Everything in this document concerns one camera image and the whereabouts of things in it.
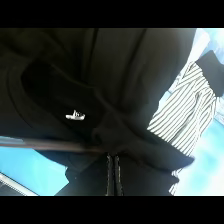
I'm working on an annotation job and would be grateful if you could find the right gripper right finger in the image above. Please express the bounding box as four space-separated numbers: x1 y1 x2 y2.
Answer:
114 154 180 197

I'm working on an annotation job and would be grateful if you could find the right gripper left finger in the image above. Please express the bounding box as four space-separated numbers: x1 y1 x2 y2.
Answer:
55 152 113 197

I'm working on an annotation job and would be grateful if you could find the brown clothes hanger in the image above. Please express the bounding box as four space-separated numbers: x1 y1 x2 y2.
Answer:
0 137 108 155

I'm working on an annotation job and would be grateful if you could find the black T-shirt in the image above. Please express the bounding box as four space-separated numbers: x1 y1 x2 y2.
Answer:
0 28 198 173

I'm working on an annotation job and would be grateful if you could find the black and white striped shirt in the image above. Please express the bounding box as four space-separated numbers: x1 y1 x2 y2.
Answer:
146 49 224 197

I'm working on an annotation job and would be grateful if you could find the silver frame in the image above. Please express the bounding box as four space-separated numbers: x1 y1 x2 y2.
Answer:
0 172 38 197

